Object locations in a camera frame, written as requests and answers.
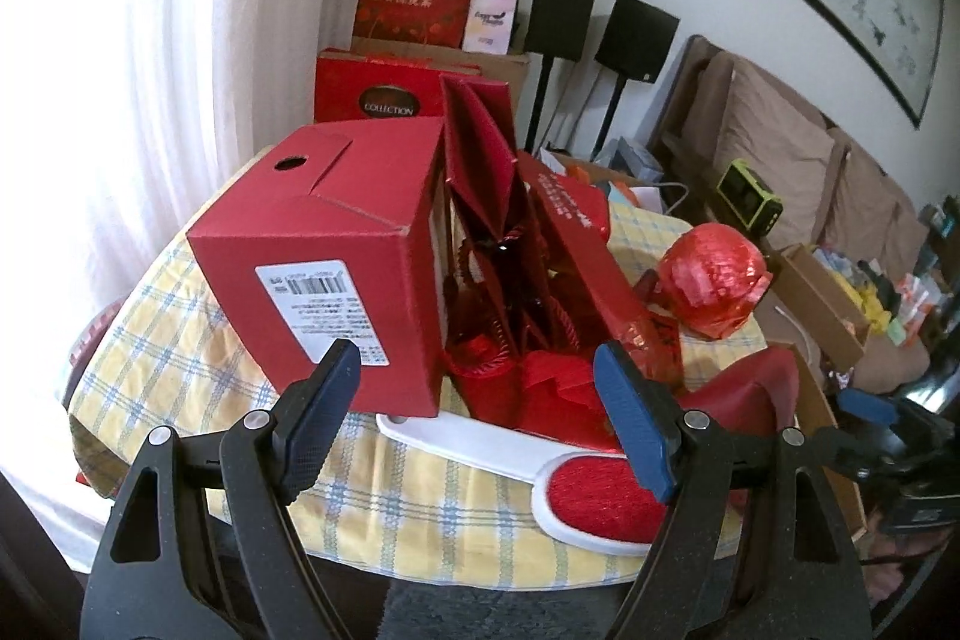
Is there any white red lint brush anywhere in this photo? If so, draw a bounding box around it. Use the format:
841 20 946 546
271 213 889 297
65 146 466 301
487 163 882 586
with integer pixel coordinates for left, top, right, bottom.
376 413 665 557

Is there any right black speaker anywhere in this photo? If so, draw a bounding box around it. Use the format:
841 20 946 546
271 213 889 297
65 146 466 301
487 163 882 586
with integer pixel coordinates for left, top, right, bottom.
596 0 680 85

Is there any red chocolate gift box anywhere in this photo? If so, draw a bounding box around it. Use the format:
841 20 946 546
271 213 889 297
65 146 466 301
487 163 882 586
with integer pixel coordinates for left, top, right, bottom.
313 49 482 124

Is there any small pink white box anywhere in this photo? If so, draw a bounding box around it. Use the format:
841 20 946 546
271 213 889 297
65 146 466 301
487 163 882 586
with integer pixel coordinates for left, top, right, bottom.
460 0 517 55

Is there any shallow cardboard tray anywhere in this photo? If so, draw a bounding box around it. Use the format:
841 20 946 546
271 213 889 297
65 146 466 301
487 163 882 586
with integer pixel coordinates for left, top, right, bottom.
771 245 869 372

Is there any left black speaker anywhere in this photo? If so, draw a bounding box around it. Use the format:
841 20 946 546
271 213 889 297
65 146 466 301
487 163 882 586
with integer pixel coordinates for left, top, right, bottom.
524 0 596 62

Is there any floor box of clutter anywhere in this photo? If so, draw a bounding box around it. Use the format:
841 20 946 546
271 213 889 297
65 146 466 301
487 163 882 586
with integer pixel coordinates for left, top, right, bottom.
535 146 669 214

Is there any green portable radio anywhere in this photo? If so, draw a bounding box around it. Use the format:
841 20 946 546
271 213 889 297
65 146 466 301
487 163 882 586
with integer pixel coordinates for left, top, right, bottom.
716 158 784 236

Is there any long red envelope pack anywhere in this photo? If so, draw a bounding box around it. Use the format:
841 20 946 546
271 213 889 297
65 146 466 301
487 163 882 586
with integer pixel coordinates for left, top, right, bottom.
517 151 683 388

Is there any black speaker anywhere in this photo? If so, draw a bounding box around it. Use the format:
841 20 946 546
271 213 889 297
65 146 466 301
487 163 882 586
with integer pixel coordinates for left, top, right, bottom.
596 0 680 85
524 0 596 62

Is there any large open cardboard box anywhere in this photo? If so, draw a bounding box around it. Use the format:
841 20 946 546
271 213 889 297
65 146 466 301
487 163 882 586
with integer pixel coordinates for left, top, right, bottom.
778 342 867 542

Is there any white curtain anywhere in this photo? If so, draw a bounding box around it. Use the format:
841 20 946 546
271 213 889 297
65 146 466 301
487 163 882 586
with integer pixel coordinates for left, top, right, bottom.
2 0 356 570

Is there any yellow plaid tablecloth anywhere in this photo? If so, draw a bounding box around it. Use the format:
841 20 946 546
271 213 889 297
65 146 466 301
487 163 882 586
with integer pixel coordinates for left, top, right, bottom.
67 143 775 593

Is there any brown sofa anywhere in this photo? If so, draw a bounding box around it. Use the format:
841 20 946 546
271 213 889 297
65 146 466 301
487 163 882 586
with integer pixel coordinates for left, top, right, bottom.
651 35 931 395

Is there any red foil gift bag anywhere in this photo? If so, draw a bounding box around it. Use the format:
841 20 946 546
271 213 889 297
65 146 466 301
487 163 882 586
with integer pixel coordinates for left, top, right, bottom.
437 73 625 378

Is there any red foil ball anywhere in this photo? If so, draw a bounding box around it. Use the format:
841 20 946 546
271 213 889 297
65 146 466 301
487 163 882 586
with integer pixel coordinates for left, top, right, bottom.
654 223 773 339

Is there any brown cardboard box stack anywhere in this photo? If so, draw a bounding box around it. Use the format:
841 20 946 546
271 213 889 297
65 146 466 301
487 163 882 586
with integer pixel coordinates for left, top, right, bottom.
350 37 530 110

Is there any brown sofa cushion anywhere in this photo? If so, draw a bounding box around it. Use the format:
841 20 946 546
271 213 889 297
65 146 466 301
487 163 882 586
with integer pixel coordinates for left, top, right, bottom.
713 58 835 250

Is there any yellow plastic bag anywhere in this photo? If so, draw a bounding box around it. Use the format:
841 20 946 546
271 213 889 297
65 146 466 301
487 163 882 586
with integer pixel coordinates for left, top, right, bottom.
830 271 892 335

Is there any red carton with label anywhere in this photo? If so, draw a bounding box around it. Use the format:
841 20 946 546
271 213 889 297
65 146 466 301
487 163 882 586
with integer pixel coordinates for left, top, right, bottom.
187 117 446 417

